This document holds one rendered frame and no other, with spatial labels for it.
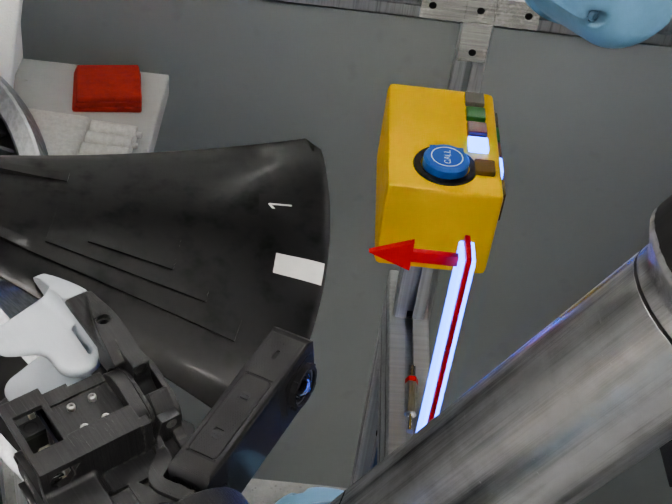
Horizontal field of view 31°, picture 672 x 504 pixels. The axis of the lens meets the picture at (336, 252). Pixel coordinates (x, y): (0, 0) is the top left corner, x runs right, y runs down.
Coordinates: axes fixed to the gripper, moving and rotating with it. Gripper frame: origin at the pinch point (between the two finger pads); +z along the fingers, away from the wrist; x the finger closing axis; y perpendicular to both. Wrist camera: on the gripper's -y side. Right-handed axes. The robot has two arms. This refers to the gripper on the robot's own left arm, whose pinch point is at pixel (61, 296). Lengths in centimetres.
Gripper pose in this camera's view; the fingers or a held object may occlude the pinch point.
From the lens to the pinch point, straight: 73.8
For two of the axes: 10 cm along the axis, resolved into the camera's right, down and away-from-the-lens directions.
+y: -8.2, 3.8, -4.2
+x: -0.2, 7.2, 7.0
